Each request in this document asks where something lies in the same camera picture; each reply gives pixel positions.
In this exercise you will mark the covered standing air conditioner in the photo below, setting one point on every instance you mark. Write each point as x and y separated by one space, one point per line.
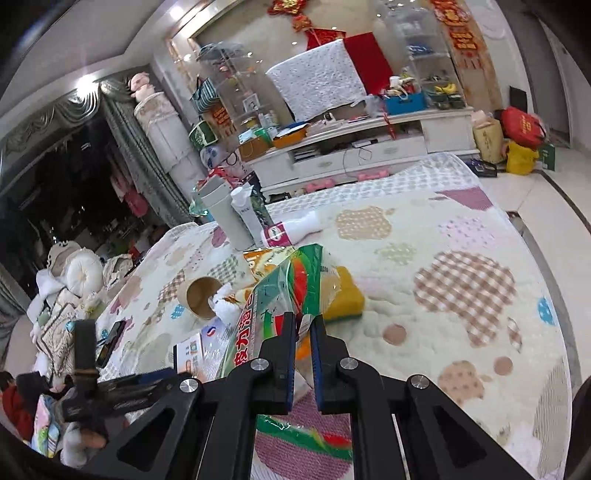
161 134

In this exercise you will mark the pale green cylinder container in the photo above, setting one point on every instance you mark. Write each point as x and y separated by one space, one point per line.
226 217

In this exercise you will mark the person's left hand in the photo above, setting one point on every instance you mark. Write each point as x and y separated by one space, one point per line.
94 439

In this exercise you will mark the printed blanket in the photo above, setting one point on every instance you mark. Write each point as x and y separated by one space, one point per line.
438 230

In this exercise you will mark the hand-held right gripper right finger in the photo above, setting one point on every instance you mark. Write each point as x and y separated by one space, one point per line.
316 364

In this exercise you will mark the grey curtain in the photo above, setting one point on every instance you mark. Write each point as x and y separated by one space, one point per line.
124 138

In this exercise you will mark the pink dumbbell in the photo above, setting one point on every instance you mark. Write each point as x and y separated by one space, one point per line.
373 175
319 187

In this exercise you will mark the black phone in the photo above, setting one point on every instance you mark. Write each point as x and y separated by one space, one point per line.
110 344

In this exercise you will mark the yellow sponge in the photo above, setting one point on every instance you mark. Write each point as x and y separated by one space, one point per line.
348 295

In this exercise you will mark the blue box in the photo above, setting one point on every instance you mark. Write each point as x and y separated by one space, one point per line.
405 104

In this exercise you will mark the orange snack packet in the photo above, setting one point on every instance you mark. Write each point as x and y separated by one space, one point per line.
263 265

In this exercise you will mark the white carton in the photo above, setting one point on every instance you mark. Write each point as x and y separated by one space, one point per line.
244 207

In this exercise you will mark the cream sofa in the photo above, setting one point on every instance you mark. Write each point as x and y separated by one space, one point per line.
55 323

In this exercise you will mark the green box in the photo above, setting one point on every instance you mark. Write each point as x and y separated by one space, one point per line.
548 157

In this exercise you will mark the white quilted cloth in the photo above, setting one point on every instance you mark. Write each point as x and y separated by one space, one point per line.
314 78

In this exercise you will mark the round white cushion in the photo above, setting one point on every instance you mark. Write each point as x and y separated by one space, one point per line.
84 273

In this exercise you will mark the brown paper cup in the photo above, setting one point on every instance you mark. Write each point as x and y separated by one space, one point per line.
198 295

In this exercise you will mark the pink plush toy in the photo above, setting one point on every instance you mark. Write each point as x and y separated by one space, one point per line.
141 85

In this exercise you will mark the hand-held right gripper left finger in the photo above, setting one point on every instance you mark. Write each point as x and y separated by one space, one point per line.
288 364

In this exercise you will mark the red garment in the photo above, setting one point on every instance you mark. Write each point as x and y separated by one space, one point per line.
16 406

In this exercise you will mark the red banner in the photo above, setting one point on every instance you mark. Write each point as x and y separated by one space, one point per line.
457 27

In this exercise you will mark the green printed plastic bag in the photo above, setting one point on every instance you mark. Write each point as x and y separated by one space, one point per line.
277 295

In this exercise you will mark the beige box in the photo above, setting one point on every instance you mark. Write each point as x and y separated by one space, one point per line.
489 136

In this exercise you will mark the white bottle with red label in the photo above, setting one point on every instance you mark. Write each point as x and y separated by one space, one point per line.
286 233

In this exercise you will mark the yellow bag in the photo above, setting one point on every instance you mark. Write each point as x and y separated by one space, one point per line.
521 158

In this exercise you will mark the clear shelf rack with shoes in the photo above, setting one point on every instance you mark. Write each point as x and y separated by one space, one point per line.
429 50

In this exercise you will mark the white cabinet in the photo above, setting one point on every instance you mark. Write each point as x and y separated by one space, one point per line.
406 138

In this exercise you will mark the red cloth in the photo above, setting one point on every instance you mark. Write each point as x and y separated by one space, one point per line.
369 60

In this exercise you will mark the red knot decoration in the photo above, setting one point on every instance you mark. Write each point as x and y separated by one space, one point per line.
295 11

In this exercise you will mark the orange tray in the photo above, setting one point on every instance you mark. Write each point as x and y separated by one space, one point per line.
291 134

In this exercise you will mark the red bag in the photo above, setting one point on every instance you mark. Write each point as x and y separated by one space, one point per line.
521 124

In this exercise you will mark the crumpled white tissue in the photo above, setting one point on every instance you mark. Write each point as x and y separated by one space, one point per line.
226 307

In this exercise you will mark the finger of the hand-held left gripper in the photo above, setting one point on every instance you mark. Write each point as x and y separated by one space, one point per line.
143 390

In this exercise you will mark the blue and white leaflet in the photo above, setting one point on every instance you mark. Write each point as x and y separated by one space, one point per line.
198 350

